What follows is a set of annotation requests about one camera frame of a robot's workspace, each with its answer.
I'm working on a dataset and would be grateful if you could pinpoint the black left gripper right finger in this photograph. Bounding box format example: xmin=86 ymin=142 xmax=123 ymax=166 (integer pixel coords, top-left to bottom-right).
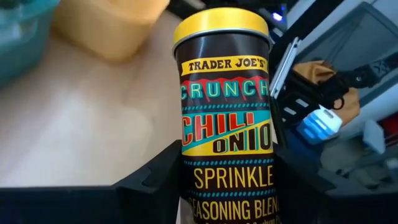
xmin=273 ymin=144 xmax=398 ymax=224

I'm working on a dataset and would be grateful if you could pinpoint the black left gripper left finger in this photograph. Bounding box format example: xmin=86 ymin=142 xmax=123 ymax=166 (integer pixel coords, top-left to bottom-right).
xmin=0 ymin=139 xmax=183 ymax=224

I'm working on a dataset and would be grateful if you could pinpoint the yellow-lid dark seasoning can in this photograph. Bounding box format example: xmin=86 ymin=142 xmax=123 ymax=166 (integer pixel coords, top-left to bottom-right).
xmin=172 ymin=6 xmax=282 ymax=224

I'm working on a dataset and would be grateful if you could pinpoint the blue white handheld device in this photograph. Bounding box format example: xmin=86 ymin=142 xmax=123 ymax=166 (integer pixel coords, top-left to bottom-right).
xmin=295 ymin=105 xmax=343 ymax=146

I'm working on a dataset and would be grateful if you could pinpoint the red box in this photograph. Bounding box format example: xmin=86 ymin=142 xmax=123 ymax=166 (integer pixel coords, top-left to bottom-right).
xmin=381 ymin=113 xmax=398 ymax=139

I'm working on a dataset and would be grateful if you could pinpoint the tan cloth object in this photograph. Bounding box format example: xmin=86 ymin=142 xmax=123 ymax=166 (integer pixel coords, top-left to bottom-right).
xmin=292 ymin=60 xmax=361 ymax=127

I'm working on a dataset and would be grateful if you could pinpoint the large orange plastic bin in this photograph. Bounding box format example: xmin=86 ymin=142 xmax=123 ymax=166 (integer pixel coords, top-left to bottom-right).
xmin=51 ymin=0 xmax=171 ymax=62

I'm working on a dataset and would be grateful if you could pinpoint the large teal plastic bin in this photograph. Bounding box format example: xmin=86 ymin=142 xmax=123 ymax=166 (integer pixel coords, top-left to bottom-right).
xmin=0 ymin=0 xmax=62 ymax=86

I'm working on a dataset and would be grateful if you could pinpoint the silver metal bracket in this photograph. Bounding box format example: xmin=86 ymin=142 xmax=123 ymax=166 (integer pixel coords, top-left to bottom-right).
xmin=269 ymin=36 xmax=302 ymax=100

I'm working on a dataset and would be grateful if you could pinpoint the black robot arm with cables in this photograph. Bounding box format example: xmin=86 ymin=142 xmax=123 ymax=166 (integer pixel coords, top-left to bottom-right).
xmin=269 ymin=0 xmax=346 ymax=147

